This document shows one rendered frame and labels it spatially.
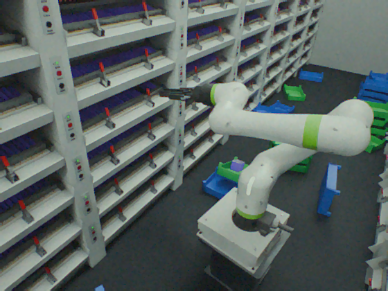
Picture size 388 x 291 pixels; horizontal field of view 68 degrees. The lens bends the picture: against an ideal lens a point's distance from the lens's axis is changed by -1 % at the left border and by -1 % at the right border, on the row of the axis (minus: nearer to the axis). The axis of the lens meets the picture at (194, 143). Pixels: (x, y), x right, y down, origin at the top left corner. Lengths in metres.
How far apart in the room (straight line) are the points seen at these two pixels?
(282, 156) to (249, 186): 0.20
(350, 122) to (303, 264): 0.97
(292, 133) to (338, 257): 1.02
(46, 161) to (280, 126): 0.83
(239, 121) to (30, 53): 0.69
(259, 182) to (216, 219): 0.28
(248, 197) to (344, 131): 0.44
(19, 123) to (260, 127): 0.77
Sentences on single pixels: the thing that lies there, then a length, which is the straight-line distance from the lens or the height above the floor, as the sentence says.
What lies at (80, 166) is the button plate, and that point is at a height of 0.61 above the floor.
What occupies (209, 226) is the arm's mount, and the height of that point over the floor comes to 0.38.
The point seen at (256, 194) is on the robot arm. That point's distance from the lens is 1.15.
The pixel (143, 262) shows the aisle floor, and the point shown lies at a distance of 1.63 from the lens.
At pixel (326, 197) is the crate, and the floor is 0.14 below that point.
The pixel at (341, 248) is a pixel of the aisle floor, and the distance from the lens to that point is 1.90.
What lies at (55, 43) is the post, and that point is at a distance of 1.04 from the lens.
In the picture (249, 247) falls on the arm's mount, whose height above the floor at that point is 0.38.
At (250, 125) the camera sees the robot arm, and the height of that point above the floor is 0.85.
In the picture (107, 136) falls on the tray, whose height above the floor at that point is 0.67.
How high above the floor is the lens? 1.33
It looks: 33 degrees down
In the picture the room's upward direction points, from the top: 3 degrees clockwise
